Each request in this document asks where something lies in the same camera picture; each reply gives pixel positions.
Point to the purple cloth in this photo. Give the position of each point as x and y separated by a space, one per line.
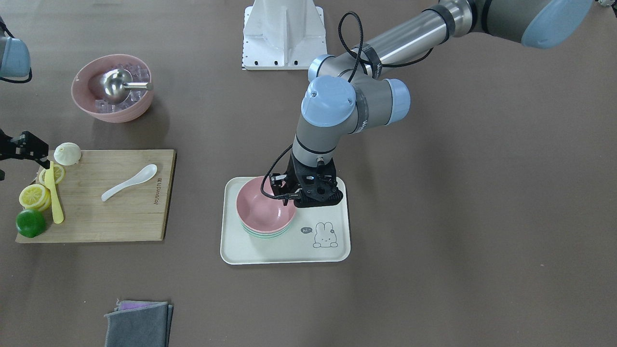
136 304

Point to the small pink bowl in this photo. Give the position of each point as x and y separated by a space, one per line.
260 213

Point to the cream bunny tray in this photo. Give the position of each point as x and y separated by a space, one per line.
316 234

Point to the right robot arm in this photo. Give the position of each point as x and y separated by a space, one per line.
16 68

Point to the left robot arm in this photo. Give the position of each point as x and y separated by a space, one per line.
346 95

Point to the large pink bowl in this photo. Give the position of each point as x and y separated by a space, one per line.
86 89

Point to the yellow plastic knife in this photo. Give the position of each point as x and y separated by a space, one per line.
49 181

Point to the grey folded cloth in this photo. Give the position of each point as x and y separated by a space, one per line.
145 327

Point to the wooden cutting board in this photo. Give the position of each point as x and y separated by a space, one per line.
136 213

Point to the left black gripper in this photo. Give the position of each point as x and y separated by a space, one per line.
279 181

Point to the green lime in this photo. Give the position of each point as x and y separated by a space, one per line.
30 223

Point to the upper lemon slice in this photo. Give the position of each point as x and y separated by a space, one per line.
32 196

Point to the green bowl stack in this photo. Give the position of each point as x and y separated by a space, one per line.
263 235

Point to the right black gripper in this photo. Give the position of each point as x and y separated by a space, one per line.
21 146

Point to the white ceramic spoon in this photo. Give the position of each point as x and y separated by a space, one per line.
141 177

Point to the hidden lemon slice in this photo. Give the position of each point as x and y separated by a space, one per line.
46 203

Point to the metal scoop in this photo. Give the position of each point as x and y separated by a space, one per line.
117 84

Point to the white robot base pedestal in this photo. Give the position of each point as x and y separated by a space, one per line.
282 35

